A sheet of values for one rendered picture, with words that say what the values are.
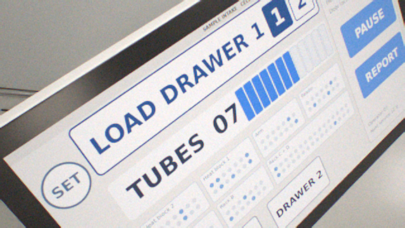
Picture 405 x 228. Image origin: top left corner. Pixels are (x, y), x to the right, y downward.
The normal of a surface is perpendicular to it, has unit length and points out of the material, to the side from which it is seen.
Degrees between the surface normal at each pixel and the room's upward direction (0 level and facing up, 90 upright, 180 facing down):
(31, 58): 90
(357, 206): 0
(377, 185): 0
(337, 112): 50
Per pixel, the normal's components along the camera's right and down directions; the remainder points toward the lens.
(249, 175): 0.50, 0.14
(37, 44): -0.12, 0.84
